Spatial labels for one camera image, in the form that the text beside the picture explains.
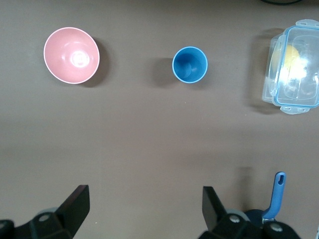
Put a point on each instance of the yellow lemon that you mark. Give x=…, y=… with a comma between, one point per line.
x=291, y=56

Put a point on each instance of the clear plastic food container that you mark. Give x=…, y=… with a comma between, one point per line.
x=299, y=92

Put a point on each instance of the brown table cover cloth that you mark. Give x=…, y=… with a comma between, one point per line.
x=149, y=124

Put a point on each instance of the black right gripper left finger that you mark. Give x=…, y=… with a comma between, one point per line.
x=71, y=216

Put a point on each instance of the pink bowl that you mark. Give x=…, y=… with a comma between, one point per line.
x=72, y=56

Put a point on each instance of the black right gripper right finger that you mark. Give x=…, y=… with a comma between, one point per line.
x=216, y=221

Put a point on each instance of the blue plastic cup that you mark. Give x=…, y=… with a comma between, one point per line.
x=190, y=64

